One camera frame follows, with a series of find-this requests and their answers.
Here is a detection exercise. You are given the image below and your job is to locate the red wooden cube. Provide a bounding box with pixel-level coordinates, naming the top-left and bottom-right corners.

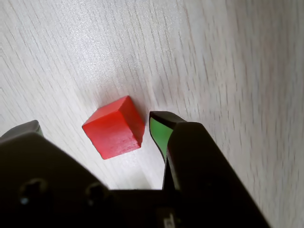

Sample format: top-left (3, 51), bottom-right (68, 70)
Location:
top-left (82, 95), bottom-right (145, 160)

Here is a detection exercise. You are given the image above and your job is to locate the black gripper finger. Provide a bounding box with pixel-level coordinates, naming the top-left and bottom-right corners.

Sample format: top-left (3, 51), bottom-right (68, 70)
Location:
top-left (149, 111), bottom-right (272, 228)
top-left (0, 120), bottom-right (113, 228)

